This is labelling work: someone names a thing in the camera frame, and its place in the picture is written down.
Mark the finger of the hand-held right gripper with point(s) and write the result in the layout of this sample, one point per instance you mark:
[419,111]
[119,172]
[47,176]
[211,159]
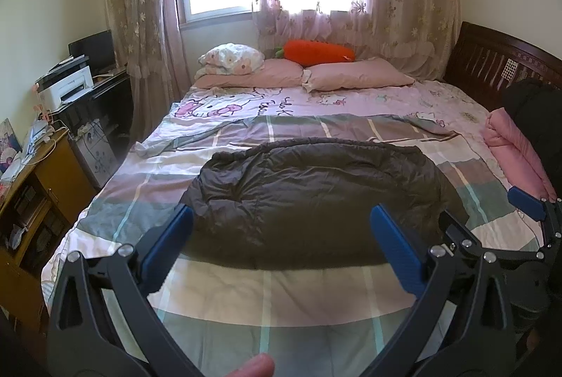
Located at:
[524,201]
[452,227]

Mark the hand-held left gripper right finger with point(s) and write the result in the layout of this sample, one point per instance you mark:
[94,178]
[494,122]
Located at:
[395,245]

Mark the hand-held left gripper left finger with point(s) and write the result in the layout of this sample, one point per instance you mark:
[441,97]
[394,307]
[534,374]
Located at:
[169,245]

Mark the dark puffer jacket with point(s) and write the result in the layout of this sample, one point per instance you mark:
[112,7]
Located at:
[316,201]

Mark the person's left hand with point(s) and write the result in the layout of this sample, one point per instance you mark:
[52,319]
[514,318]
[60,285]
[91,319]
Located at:
[252,366]

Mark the folded pink quilt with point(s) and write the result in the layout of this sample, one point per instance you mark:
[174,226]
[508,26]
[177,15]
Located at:
[509,140]

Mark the black garment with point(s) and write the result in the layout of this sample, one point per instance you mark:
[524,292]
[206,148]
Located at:
[535,118]

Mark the small white floral cabinet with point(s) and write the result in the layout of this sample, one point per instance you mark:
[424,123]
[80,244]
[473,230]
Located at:
[96,157]

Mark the plaid blanket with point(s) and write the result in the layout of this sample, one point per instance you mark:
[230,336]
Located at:
[263,315]

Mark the wooden cabinet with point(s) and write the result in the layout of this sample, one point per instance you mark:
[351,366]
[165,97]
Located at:
[61,183]

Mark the white dotted sticker sheet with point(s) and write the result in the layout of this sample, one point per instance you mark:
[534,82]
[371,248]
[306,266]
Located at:
[508,69]

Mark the white power strip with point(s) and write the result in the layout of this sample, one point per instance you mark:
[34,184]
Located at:
[88,129]

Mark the dark wooden headboard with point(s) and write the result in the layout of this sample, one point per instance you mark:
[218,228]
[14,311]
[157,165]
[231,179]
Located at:
[483,56]

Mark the black desk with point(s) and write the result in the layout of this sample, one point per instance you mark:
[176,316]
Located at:
[114,96]

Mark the cartoon print bed sheet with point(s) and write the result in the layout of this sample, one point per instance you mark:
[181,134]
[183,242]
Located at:
[307,102]

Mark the pink pillow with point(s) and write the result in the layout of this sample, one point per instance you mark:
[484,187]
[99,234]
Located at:
[259,74]
[355,75]

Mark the white printer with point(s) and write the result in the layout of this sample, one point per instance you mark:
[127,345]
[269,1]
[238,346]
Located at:
[66,89]

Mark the white floral pillow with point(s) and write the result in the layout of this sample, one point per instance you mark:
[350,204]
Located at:
[230,57]

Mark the black monitor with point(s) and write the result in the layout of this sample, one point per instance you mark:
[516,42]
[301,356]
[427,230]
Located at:
[94,50]

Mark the orange carrot plush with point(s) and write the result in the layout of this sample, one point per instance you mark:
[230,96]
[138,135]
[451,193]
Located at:
[316,51]

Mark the picture frame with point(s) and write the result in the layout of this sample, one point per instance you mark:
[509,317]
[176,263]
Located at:
[9,142]

